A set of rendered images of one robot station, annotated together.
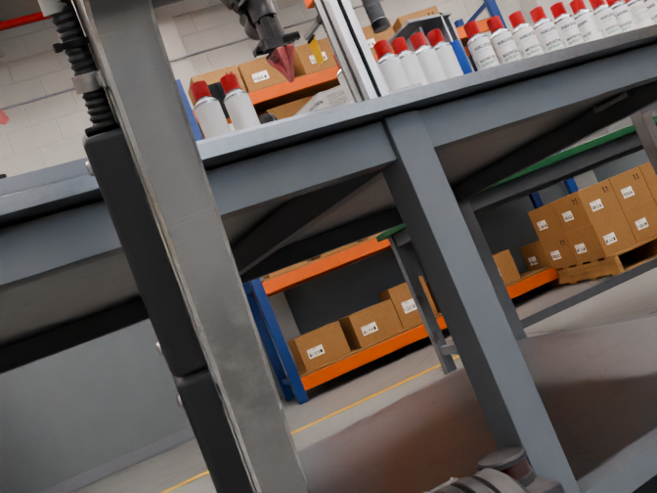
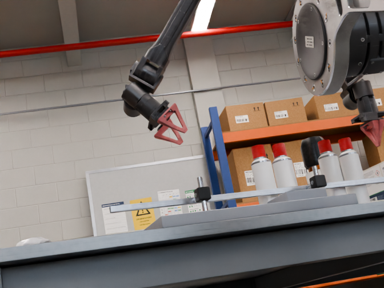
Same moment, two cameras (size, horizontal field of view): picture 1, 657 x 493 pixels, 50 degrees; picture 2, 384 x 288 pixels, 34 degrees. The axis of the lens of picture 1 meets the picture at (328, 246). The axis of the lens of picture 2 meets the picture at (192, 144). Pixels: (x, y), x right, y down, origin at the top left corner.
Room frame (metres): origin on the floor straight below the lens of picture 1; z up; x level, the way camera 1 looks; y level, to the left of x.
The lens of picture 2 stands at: (-0.32, 0.30, 0.68)
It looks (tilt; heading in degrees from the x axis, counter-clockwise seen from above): 16 degrees up; 6
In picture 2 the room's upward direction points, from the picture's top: 11 degrees counter-clockwise
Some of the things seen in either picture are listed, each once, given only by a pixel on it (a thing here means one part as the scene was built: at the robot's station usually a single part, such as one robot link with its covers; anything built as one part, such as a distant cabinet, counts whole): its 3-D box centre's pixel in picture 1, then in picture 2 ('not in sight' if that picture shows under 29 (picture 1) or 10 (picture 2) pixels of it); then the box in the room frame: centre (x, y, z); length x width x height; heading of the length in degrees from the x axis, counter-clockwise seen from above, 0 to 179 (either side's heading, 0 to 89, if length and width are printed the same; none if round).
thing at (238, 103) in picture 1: (246, 123); (353, 175); (1.35, 0.06, 0.98); 0.05 x 0.05 x 0.20
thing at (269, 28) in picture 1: (272, 34); (368, 109); (1.56, -0.07, 1.21); 0.10 x 0.07 x 0.07; 117
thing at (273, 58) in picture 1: (288, 62); (377, 131); (1.56, -0.08, 1.14); 0.07 x 0.07 x 0.09; 27
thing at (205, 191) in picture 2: not in sight; (202, 215); (1.07, 0.44, 0.91); 0.07 x 0.03 x 0.17; 27
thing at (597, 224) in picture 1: (598, 227); not in sight; (5.53, -2.02, 0.32); 1.20 x 0.83 x 0.64; 15
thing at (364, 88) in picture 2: (261, 12); (362, 91); (1.56, -0.06, 1.27); 0.07 x 0.06 x 0.07; 16
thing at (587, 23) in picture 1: (591, 35); not in sight; (1.81, -0.85, 0.98); 0.05 x 0.05 x 0.20
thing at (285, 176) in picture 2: not in sight; (286, 183); (1.26, 0.24, 0.98); 0.05 x 0.05 x 0.20
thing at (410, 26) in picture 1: (418, 27); not in sight; (1.70, -0.41, 1.14); 0.14 x 0.11 x 0.01; 117
